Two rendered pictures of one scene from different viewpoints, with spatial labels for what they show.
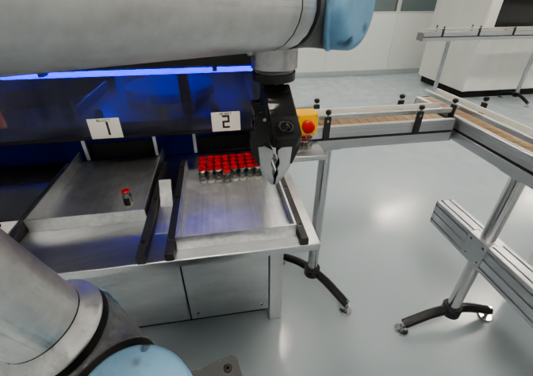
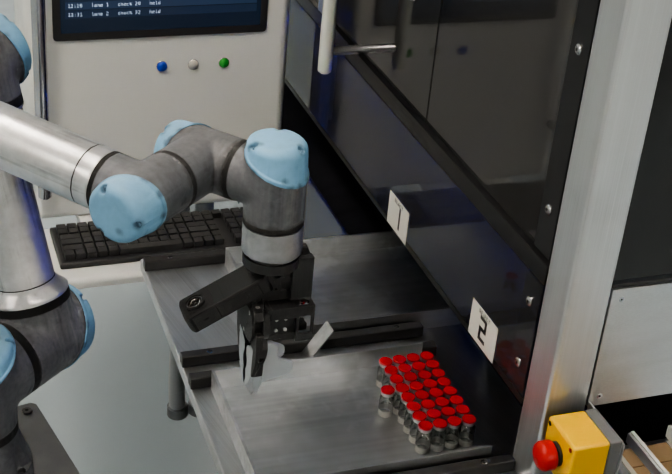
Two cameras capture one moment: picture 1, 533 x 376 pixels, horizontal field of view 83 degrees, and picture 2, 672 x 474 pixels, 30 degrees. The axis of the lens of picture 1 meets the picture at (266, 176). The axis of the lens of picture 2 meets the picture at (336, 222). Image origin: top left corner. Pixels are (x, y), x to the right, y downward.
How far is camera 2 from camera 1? 151 cm
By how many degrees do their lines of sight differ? 65
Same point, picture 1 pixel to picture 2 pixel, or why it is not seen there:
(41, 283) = (18, 251)
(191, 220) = (275, 389)
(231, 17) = (18, 170)
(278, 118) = (206, 292)
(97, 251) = not seen: hidden behind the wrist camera
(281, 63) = (244, 244)
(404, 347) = not seen: outside the picture
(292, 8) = (61, 184)
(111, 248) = (205, 334)
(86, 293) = (46, 290)
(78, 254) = not seen: hidden behind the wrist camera
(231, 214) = (297, 428)
